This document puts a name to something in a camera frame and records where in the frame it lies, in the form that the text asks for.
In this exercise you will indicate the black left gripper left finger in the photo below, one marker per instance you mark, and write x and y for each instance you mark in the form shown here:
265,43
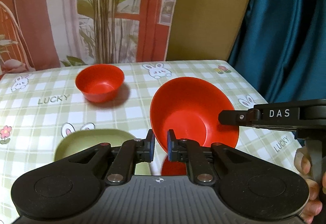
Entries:
130,153

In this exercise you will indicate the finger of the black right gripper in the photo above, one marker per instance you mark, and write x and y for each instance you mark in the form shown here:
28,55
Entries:
238,117

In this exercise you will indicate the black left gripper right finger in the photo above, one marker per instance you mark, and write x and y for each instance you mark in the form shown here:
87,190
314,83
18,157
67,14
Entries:
187,151

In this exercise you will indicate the red plastic bowl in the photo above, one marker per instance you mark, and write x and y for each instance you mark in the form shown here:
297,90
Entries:
190,106
173,168
100,83

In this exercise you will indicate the green square plate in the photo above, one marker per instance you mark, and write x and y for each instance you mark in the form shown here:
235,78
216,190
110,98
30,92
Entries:
74,142

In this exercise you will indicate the right hand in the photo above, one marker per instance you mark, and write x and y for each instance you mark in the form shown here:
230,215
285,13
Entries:
314,205

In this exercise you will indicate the teal curtain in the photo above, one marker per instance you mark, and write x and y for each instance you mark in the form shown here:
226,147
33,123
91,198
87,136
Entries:
280,49

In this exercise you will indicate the green plaid bunny tablecloth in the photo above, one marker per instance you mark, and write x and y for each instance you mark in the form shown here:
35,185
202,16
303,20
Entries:
35,106

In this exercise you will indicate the printed fabric backdrop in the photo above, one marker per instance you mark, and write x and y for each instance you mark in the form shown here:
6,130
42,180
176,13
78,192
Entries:
44,34

